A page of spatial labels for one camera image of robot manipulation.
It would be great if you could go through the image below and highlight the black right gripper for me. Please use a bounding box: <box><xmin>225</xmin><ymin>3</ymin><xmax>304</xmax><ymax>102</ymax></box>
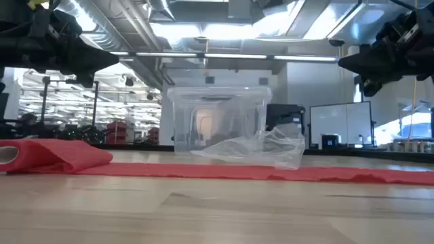
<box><xmin>338</xmin><ymin>8</ymin><xmax>434</xmax><ymax>98</ymax></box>

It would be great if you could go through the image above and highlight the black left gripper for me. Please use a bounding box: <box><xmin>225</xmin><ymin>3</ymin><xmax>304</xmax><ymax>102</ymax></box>
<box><xmin>0</xmin><ymin>8</ymin><xmax>120</xmax><ymax>89</ymax></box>

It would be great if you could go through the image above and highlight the red elastic bandage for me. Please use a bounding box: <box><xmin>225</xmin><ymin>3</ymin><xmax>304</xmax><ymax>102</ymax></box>
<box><xmin>0</xmin><ymin>138</ymin><xmax>434</xmax><ymax>186</ymax></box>

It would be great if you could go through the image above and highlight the clear plastic bag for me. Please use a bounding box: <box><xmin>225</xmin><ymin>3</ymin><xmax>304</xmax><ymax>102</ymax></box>
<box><xmin>189</xmin><ymin>122</ymin><xmax>306</xmax><ymax>170</ymax></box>

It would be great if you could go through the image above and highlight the white whiteboard on stand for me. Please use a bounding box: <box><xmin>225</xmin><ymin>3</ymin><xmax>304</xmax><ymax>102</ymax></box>
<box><xmin>308</xmin><ymin>100</ymin><xmax>374</xmax><ymax>149</ymax></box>

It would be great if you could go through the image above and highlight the red storage shelf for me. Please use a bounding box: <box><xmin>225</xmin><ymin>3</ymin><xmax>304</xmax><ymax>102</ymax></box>
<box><xmin>147</xmin><ymin>127</ymin><xmax>161</xmax><ymax>145</ymax></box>
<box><xmin>105</xmin><ymin>120</ymin><xmax>128</xmax><ymax>144</ymax></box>

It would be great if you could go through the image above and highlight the small black box blue display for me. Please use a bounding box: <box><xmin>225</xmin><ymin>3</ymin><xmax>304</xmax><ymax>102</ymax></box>
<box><xmin>321</xmin><ymin>134</ymin><xmax>340</xmax><ymax>150</ymax></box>

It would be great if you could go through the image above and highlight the black cabinet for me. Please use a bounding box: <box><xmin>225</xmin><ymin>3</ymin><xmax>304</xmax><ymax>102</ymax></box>
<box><xmin>265</xmin><ymin>103</ymin><xmax>306</xmax><ymax>137</ymax></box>

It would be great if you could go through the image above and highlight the clear plastic storage bin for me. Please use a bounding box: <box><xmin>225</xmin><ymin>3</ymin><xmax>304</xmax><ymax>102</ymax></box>
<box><xmin>166</xmin><ymin>86</ymin><xmax>273</xmax><ymax>153</ymax></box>

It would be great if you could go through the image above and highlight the long ceiling light bar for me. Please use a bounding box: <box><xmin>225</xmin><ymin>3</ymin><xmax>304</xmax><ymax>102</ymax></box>
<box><xmin>110</xmin><ymin>51</ymin><xmax>340</xmax><ymax>64</ymax></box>

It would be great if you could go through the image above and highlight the black metal stand frame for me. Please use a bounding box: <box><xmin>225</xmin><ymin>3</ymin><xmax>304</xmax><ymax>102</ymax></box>
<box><xmin>40</xmin><ymin>76</ymin><xmax>101</xmax><ymax>137</ymax></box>

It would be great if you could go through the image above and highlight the silver ceiling air duct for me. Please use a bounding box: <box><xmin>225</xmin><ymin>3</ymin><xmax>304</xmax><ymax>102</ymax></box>
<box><xmin>54</xmin><ymin>0</ymin><xmax>134</xmax><ymax>52</ymax></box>

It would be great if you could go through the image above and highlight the black table edge frame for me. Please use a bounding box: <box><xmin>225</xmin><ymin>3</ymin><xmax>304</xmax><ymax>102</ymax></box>
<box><xmin>90</xmin><ymin>142</ymin><xmax>434</xmax><ymax>164</ymax></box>

